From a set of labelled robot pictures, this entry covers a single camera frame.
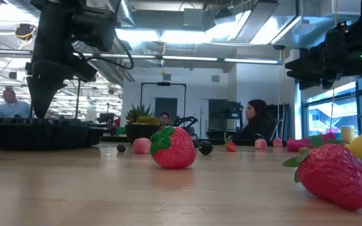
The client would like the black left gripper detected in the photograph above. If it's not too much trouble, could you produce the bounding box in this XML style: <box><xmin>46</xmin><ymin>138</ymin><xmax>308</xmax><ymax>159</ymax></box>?
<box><xmin>25</xmin><ymin>12</ymin><xmax>99</xmax><ymax>119</ymax></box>

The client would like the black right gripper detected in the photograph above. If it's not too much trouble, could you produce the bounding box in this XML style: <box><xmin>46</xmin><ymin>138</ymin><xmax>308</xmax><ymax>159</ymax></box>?
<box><xmin>285</xmin><ymin>21</ymin><xmax>362</xmax><ymax>90</ymax></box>

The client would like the black plastic tupperware container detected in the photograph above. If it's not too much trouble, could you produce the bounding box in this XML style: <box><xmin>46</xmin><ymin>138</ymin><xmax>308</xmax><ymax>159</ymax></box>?
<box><xmin>0</xmin><ymin>116</ymin><xmax>107</xmax><ymax>150</ymax></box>

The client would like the realistic red toy strawberry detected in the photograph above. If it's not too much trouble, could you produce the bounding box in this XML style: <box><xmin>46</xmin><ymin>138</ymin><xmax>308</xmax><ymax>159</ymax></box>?
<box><xmin>282</xmin><ymin>134</ymin><xmax>362</xmax><ymax>212</ymax></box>

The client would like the small red toy strawberry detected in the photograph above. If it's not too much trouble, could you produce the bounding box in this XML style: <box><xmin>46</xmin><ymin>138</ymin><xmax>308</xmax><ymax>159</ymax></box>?
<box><xmin>224</xmin><ymin>139</ymin><xmax>238</xmax><ymax>153</ymax></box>

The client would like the painted red toy strawberry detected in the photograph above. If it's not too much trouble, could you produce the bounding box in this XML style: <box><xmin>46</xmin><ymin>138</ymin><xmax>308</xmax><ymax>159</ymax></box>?
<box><xmin>150</xmin><ymin>126</ymin><xmax>197</xmax><ymax>170</ymax></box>

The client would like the person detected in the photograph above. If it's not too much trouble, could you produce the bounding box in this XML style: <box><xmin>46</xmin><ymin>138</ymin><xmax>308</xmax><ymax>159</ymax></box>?
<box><xmin>0</xmin><ymin>89</ymin><xmax>31</xmax><ymax>119</ymax></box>
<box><xmin>231</xmin><ymin>99</ymin><xmax>278</xmax><ymax>141</ymax></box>
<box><xmin>160</xmin><ymin>112</ymin><xmax>171</xmax><ymax>127</ymax></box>

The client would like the pale yellow cup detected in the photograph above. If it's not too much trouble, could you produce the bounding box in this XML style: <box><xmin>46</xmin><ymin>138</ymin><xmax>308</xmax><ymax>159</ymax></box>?
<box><xmin>340</xmin><ymin>125</ymin><xmax>356</xmax><ymax>143</ymax></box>

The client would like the red cloth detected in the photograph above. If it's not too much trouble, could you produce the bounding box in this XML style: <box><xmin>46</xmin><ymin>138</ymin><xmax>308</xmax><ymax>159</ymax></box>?
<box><xmin>286</xmin><ymin>132</ymin><xmax>337</xmax><ymax>153</ymax></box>

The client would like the dark equipment cabinet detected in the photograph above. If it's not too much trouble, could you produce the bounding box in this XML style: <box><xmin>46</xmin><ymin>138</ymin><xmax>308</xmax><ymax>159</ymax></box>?
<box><xmin>207</xmin><ymin>99</ymin><xmax>244</xmax><ymax>139</ymax></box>

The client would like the potted green succulent plant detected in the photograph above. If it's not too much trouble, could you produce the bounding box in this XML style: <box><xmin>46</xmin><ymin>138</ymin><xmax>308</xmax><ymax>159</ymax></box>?
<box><xmin>124</xmin><ymin>104</ymin><xmax>162</xmax><ymax>144</ymax></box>

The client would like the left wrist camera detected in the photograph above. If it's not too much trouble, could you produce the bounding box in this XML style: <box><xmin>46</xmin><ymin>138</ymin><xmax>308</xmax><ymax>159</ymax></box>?
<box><xmin>70</xmin><ymin>6</ymin><xmax>118</xmax><ymax>53</ymax></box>

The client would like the black aluminium table frame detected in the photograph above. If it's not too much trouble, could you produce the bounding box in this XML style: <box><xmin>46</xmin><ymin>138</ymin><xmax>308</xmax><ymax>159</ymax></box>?
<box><xmin>101</xmin><ymin>134</ymin><xmax>288</xmax><ymax>148</ymax></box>

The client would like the black gantry frame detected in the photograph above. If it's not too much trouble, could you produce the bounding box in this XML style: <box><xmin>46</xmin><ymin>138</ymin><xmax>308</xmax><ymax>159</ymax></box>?
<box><xmin>140</xmin><ymin>82</ymin><xmax>187</xmax><ymax>126</ymax></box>

